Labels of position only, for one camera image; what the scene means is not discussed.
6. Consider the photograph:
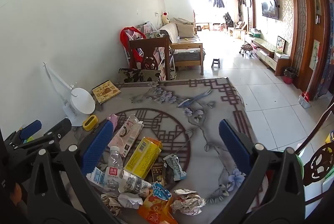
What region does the round rolling stool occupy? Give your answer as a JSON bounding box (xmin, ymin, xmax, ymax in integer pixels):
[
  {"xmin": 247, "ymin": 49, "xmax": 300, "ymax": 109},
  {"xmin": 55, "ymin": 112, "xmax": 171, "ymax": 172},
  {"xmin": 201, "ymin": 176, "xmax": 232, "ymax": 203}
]
[{"xmin": 239, "ymin": 43, "xmax": 253, "ymax": 58}]

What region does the dark brown packet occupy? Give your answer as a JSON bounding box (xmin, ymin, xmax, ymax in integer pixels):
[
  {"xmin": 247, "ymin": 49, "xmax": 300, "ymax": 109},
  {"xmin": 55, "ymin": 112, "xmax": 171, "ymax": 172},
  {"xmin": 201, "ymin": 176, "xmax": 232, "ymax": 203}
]
[{"xmin": 150, "ymin": 161, "xmax": 167, "ymax": 185}]

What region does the crumpled silver foil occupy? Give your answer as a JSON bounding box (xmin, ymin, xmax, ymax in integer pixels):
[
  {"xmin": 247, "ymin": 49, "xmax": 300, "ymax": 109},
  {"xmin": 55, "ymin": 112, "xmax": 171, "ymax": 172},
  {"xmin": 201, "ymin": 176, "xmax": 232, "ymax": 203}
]
[{"xmin": 171, "ymin": 189, "xmax": 206, "ymax": 215}]

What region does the beige pillow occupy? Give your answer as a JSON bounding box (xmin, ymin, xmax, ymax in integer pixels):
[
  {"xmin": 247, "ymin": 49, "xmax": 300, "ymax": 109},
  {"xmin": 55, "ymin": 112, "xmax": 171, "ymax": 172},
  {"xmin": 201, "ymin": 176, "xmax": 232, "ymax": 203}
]
[{"xmin": 176, "ymin": 23, "xmax": 196, "ymax": 38}]

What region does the television cabinet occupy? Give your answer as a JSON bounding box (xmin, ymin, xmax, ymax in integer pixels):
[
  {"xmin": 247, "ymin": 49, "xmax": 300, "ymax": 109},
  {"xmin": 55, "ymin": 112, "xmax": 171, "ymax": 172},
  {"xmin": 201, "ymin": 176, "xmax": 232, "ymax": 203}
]
[{"xmin": 245, "ymin": 35, "xmax": 291, "ymax": 76}]

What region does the wooden sofa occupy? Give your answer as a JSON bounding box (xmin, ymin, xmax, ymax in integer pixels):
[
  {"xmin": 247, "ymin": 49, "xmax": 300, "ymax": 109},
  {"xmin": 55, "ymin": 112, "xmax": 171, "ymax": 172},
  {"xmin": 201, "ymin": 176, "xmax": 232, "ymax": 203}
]
[{"xmin": 157, "ymin": 18, "xmax": 205, "ymax": 76}]

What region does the blue and white carton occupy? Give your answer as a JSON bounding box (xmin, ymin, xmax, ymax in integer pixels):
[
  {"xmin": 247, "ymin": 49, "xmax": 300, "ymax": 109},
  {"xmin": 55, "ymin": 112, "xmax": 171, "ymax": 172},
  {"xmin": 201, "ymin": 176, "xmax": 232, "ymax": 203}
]
[{"xmin": 86, "ymin": 167, "xmax": 107, "ymax": 194}]

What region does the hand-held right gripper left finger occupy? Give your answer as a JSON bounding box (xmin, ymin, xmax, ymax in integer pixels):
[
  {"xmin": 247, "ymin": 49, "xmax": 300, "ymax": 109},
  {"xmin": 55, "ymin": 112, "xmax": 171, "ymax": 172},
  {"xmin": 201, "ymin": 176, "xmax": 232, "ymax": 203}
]
[{"xmin": 26, "ymin": 119, "xmax": 115, "ymax": 224}]

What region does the crumpled white paper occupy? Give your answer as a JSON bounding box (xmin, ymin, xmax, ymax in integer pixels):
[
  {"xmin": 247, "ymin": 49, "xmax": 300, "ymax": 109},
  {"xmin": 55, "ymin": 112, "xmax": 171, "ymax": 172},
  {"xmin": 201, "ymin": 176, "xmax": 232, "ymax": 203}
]
[{"xmin": 117, "ymin": 192, "xmax": 143, "ymax": 210}]

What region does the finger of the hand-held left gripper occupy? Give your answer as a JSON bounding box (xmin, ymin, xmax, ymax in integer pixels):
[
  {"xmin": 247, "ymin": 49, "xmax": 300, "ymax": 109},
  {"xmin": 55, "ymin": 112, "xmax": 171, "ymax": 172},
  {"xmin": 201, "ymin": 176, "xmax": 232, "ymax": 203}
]
[
  {"xmin": 4, "ymin": 120, "xmax": 43, "ymax": 146},
  {"xmin": 16, "ymin": 118, "xmax": 72, "ymax": 159}
]

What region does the carved wooden chair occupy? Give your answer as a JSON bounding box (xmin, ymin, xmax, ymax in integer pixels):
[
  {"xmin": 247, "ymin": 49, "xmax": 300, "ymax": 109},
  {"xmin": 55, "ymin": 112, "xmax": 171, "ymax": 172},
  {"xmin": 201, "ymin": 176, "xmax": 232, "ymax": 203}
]
[
  {"xmin": 129, "ymin": 35, "xmax": 173, "ymax": 81},
  {"xmin": 295, "ymin": 144, "xmax": 334, "ymax": 214}
]

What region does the orange snack bag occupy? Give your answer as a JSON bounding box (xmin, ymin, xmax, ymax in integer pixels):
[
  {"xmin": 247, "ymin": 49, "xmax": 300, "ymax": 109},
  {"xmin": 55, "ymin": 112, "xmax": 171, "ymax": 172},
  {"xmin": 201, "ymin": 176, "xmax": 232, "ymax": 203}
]
[{"xmin": 138, "ymin": 189, "xmax": 179, "ymax": 224}]

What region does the white desk lamp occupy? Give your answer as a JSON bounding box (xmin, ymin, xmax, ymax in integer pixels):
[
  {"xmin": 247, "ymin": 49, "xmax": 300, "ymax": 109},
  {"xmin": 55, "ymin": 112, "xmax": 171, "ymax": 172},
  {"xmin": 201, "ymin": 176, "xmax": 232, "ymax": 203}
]
[{"xmin": 43, "ymin": 62, "xmax": 96, "ymax": 127}]

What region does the yellow carton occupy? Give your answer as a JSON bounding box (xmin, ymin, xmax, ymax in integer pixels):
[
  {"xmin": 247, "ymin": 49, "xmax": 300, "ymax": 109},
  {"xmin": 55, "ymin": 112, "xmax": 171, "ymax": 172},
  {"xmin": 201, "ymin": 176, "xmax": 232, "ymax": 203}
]
[{"xmin": 124, "ymin": 137, "xmax": 163, "ymax": 180}]

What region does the crushed grey printed carton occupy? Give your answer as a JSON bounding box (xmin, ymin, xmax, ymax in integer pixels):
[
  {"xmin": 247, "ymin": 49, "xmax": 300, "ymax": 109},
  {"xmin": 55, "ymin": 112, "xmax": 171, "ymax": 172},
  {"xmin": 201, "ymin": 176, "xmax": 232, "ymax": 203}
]
[{"xmin": 163, "ymin": 154, "xmax": 187, "ymax": 181}]

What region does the clear plastic bottle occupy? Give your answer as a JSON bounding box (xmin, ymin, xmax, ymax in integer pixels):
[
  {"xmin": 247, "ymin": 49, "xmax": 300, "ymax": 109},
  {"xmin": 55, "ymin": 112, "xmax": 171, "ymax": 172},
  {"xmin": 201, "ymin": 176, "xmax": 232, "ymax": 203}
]
[{"xmin": 103, "ymin": 145, "xmax": 124, "ymax": 196}]

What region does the floral seat cushion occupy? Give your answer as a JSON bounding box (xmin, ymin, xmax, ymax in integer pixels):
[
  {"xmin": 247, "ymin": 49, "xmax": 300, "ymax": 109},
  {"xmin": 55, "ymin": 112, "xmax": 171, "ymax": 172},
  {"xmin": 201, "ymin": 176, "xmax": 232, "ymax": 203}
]
[{"xmin": 118, "ymin": 68, "xmax": 162, "ymax": 84}]

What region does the blue snack wrapper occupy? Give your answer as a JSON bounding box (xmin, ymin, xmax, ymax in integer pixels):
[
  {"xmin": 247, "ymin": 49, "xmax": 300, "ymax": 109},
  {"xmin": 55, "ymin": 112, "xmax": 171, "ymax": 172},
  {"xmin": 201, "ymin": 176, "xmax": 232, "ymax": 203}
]
[{"xmin": 151, "ymin": 182, "xmax": 172, "ymax": 201}]

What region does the printed paper cup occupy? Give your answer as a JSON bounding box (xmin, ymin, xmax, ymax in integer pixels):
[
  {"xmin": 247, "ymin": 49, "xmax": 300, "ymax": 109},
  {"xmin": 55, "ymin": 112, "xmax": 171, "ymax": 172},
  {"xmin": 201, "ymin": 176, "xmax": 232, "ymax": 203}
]
[{"xmin": 119, "ymin": 170, "xmax": 152, "ymax": 197}]

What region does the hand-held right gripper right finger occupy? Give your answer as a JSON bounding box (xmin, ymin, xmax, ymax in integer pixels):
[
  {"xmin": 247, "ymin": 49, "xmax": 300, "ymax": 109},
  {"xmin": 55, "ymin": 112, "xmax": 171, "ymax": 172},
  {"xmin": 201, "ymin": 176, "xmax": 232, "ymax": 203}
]
[{"xmin": 219, "ymin": 119, "xmax": 306, "ymax": 224}]

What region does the wall television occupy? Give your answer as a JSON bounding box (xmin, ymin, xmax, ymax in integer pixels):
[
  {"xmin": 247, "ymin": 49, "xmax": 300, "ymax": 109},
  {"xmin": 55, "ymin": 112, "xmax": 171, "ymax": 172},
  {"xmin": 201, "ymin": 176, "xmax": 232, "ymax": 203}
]
[{"xmin": 262, "ymin": 0, "xmax": 279, "ymax": 19}]

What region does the crumpled brown paper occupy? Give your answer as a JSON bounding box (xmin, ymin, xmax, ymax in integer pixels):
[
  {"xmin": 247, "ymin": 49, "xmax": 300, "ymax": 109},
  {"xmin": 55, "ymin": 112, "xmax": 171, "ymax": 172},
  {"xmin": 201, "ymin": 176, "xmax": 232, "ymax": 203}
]
[{"xmin": 101, "ymin": 193, "xmax": 123, "ymax": 216}]

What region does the red bag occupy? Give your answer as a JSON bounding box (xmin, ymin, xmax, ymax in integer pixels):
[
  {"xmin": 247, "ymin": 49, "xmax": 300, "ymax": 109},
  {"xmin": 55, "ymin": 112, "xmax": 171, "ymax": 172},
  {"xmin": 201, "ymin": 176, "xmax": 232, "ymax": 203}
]
[{"xmin": 120, "ymin": 26, "xmax": 147, "ymax": 69}]

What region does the red waste bin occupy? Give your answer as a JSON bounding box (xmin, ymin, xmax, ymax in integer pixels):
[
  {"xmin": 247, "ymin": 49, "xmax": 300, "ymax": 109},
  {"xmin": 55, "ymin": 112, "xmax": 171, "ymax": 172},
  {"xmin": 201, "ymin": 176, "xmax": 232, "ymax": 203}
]
[{"xmin": 283, "ymin": 67, "xmax": 298, "ymax": 85}]

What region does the yellow plastic holder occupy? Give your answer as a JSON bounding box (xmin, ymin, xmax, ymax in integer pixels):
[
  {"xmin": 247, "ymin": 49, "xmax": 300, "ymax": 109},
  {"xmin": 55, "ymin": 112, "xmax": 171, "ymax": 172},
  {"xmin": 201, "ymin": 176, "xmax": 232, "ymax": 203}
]
[{"xmin": 83, "ymin": 115, "xmax": 98, "ymax": 131}]

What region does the pink drink carton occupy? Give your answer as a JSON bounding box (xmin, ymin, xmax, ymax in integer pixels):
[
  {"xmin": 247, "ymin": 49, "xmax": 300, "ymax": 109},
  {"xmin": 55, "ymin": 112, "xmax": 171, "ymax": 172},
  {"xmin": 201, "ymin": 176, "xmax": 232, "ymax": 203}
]
[{"xmin": 111, "ymin": 114, "xmax": 144, "ymax": 158}]

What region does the plush toy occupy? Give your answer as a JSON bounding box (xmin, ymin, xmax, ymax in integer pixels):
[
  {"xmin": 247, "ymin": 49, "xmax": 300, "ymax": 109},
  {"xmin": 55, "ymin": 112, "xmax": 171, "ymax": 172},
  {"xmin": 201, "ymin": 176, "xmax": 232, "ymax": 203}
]
[{"xmin": 161, "ymin": 11, "xmax": 171, "ymax": 26}]

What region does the small framed picture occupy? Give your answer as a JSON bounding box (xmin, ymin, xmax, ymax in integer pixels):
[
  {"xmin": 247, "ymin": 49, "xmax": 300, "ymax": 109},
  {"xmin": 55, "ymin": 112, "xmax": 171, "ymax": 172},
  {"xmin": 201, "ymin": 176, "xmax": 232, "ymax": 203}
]
[{"xmin": 276, "ymin": 36, "xmax": 287, "ymax": 53}]

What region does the yellow book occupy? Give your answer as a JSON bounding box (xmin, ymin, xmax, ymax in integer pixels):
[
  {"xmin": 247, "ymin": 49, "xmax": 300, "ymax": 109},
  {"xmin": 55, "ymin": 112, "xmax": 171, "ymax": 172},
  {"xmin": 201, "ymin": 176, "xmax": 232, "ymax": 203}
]
[{"xmin": 92, "ymin": 80, "xmax": 121, "ymax": 105}]

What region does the broom and dustpan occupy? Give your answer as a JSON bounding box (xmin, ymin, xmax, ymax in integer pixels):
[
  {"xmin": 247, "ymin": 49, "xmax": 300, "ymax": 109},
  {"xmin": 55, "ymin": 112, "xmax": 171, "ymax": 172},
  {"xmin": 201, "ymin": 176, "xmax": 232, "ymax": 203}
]
[{"xmin": 298, "ymin": 56, "xmax": 320, "ymax": 109}]

